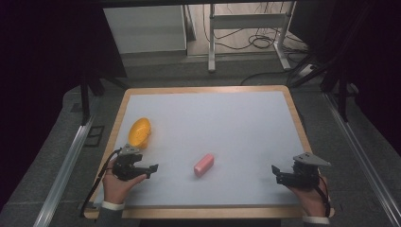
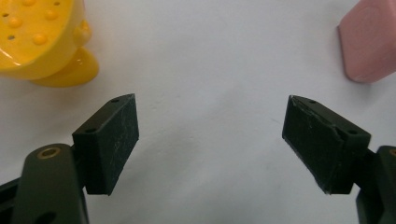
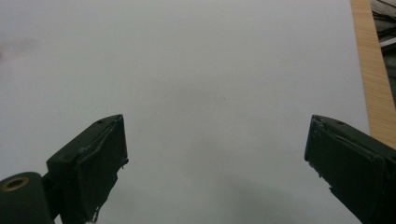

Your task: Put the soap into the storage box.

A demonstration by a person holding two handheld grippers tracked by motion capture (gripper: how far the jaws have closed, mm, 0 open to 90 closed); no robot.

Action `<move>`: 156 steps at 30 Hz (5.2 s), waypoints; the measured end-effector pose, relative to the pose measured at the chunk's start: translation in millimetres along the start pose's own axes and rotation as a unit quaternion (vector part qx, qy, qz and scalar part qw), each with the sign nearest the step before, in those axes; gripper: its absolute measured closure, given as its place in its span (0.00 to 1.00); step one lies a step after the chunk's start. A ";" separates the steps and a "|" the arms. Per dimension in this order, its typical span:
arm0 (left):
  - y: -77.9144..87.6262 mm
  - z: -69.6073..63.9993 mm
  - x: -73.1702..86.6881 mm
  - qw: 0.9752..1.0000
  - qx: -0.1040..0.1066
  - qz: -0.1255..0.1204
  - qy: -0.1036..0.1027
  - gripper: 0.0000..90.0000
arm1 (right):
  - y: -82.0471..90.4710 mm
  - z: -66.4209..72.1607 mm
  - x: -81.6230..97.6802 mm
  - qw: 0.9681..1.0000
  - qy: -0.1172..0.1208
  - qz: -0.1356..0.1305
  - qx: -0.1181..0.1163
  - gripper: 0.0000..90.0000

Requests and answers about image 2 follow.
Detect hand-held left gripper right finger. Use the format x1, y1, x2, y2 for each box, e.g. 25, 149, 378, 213
281, 94, 372, 195

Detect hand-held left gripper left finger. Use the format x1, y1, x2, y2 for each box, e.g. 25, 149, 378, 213
71, 92, 140, 197

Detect pink soap bar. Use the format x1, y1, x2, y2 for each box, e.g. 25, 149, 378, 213
337, 0, 396, 84

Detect yellow plastic soap holder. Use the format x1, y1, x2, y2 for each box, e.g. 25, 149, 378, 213
0, 0, 100, 89

